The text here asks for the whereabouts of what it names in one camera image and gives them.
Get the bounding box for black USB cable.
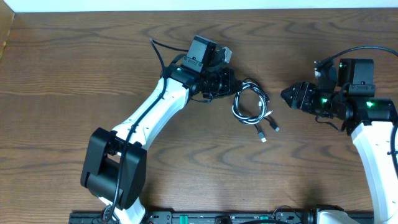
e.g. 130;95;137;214
231;77;280;143

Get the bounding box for white USB cable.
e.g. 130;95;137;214
232;82;274;125

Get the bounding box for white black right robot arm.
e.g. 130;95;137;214
280;82;397;223

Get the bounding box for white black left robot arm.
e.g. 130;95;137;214
80;53;241;223

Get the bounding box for wooden side panel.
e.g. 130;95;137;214
0;0;15;57

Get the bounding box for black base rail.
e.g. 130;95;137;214
68;210;374;224

